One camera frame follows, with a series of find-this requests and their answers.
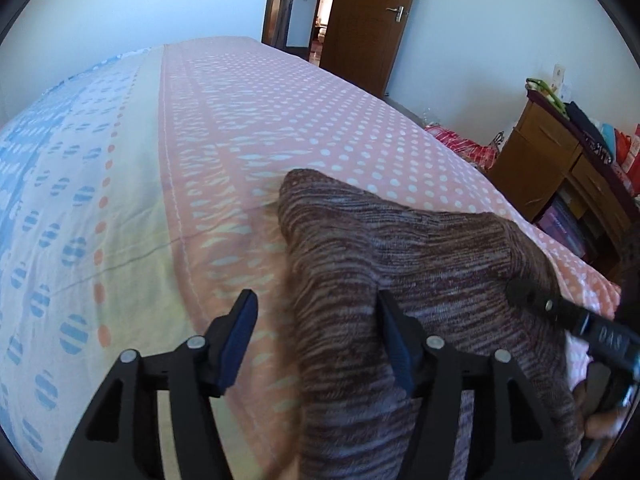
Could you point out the green item on cabinet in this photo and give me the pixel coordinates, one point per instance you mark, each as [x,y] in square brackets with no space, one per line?
[546,91]

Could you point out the brown knitted sweater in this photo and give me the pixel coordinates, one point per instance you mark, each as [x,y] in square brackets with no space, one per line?
[446,269]

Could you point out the blue pink dotted bedsheet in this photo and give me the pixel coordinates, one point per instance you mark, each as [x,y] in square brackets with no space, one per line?
[140,197]

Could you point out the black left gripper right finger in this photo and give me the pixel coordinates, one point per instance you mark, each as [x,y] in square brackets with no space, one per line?
[482,402]

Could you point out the brown wooden door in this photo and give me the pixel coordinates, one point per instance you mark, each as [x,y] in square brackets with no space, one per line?
[361,42]

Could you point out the brown wooden cabinet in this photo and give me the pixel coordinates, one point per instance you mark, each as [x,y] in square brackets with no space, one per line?
[548,173]

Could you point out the red plastic bag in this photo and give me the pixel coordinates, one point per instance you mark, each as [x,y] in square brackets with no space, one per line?
[482,157]

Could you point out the person's right hand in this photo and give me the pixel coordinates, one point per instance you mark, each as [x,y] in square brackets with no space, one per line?
[598,426]

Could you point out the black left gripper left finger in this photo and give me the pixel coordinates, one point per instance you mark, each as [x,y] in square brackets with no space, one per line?
[119,435]

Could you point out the silver door handle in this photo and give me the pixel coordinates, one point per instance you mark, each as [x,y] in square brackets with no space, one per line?
[399,12]

